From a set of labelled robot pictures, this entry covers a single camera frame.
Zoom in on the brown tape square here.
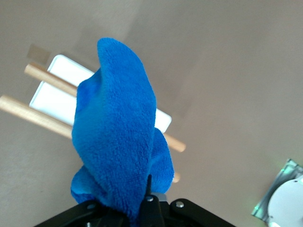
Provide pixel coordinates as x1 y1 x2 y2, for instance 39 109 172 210
27 44 52 63

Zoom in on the white rack with wooden rods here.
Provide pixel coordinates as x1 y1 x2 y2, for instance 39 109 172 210
0 54 187 184

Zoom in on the blue microfibre towel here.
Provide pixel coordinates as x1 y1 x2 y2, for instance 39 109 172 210
70 36 176 225

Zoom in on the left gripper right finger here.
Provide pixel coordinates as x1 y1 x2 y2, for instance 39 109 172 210
139 175 228 227

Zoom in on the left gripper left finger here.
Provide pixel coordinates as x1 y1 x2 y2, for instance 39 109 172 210
30 200 133 227

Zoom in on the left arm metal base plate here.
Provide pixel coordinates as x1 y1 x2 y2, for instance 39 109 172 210
250 158 303 223

